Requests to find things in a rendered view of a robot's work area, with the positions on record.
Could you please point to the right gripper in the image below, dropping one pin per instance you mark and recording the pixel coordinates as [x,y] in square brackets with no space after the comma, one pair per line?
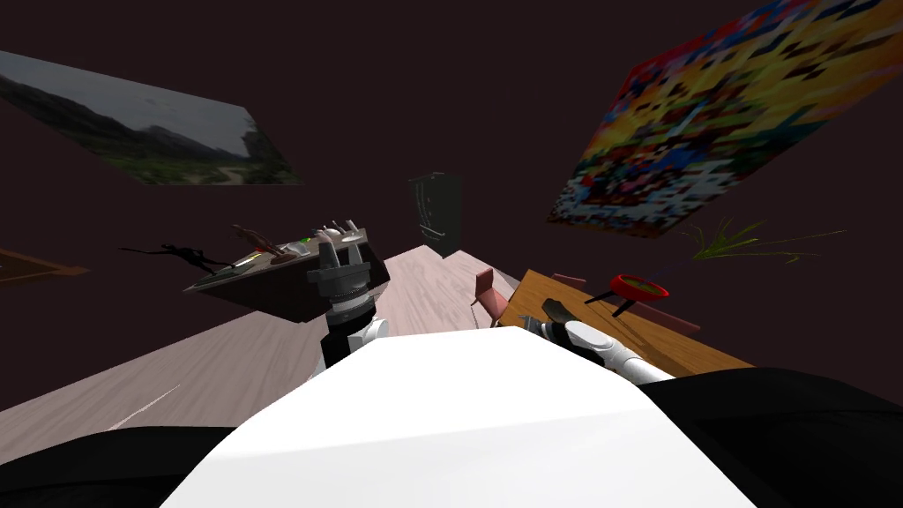
[559,315]

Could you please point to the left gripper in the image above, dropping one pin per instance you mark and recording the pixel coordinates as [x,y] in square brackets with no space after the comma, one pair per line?
[338,278]

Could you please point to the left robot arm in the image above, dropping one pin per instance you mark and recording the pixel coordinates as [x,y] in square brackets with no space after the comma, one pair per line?
[348,302]

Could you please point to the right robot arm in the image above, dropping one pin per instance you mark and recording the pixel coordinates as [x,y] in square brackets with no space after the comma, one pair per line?
[607,347]

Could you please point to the dark brown table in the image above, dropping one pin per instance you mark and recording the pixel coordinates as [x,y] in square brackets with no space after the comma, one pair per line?
[282,289]

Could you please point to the pink chair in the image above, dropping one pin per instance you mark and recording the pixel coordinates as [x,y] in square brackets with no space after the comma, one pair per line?
[489,293]

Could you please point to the red round bowl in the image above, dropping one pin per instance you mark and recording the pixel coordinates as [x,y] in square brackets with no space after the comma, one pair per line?
[638,286]

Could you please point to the black tall cabinet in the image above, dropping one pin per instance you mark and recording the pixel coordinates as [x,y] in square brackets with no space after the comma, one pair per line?
[439,212]

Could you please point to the light wooden table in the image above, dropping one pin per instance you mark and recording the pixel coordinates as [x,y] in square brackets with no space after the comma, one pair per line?
[663,346]

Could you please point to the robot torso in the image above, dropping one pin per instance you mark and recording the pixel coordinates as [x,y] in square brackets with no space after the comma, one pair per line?
[458,423]

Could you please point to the black figure sculpture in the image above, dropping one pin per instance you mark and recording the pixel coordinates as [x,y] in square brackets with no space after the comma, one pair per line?
[185,257]

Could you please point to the green plant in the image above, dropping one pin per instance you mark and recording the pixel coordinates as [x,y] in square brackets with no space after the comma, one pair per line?
[726,243]

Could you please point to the landscape picture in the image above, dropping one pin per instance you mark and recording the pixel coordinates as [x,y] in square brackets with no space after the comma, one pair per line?
[162,137]

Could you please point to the colourful mosaic picture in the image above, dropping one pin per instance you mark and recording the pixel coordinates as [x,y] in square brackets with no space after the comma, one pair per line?
[726,113]

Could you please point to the brown wooden frame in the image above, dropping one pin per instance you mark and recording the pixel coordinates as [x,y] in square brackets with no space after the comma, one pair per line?
[28,268]

